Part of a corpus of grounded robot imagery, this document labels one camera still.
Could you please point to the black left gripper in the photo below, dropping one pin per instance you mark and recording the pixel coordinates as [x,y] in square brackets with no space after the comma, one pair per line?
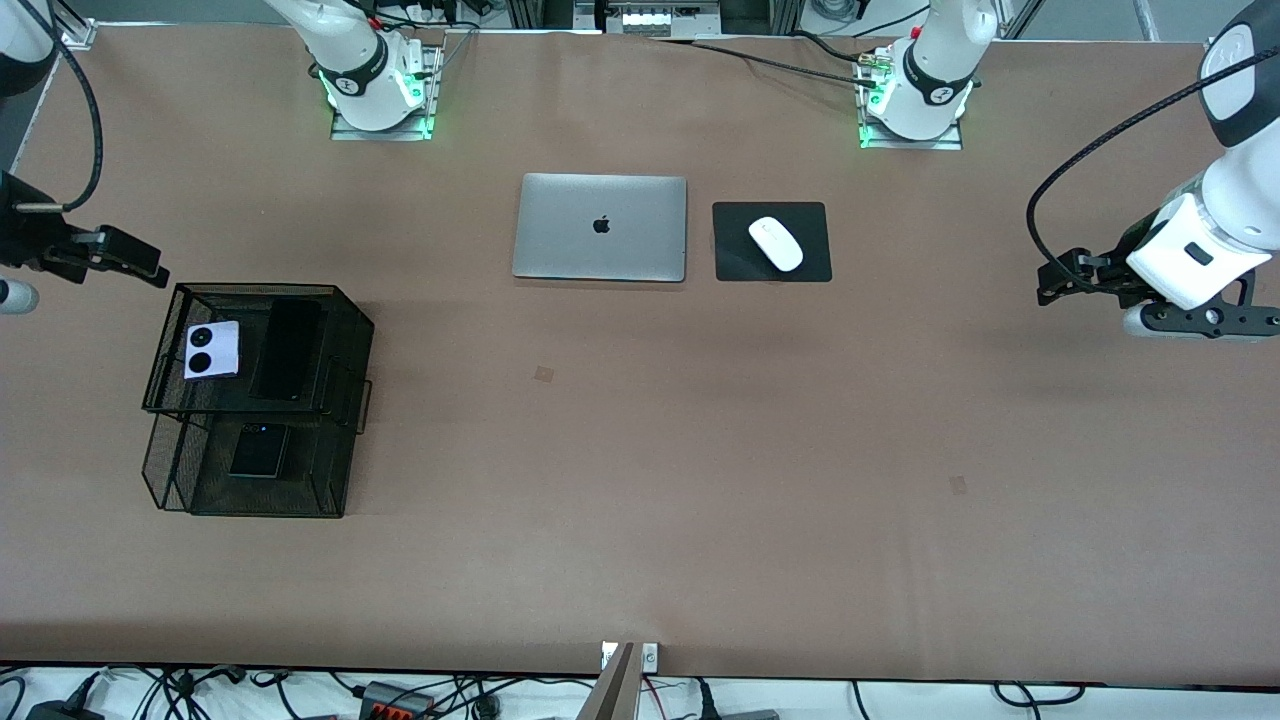
[1113,271]

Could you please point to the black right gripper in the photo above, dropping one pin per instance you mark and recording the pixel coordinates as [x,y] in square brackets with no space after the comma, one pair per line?
[28,237]

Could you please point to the lavender flip phone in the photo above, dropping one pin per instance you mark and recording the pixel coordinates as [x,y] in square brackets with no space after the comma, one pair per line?
[212,350]

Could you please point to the black slab phone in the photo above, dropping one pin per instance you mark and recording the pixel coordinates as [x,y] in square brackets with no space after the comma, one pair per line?
[287,350]

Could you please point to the black flip phone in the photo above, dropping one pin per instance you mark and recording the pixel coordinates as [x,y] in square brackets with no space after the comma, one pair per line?
[258,450]

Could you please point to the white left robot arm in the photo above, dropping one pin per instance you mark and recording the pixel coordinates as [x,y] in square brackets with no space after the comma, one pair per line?
[930,60]

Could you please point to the black mesh two-tier organizer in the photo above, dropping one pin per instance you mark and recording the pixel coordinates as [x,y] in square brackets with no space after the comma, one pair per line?
[330,460]

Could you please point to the white computer mouse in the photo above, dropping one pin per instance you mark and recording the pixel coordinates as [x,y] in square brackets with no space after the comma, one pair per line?
[775,243]

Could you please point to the black mouse pad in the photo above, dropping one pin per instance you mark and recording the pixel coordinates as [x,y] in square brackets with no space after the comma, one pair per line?
[740,250]

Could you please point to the silver closed laptop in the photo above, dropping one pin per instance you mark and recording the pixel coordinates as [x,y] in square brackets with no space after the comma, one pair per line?
[640,240]

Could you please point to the black power adapter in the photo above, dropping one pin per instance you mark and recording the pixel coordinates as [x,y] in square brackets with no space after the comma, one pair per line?
[60,712]

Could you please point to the white terminal block device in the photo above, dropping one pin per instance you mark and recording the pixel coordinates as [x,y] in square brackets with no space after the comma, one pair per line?
[655,18]

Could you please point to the black power strip red switches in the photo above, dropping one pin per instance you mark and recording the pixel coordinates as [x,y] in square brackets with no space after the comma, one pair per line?
[400,700]

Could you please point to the grey power strip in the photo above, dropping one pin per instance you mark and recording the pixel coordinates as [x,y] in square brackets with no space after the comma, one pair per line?
[750,715]

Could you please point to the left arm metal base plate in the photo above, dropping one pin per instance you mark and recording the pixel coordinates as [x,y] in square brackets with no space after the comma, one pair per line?
[940,145]

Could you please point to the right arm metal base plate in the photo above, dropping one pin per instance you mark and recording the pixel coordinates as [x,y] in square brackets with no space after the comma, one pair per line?
[400,135]

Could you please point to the aluminium frame post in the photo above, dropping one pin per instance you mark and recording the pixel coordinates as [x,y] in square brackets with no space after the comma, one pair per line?
[787,15]
[540,12]

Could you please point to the white clamp bracket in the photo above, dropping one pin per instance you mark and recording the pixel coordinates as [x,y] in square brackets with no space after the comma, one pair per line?
[650,656]
[607,655]

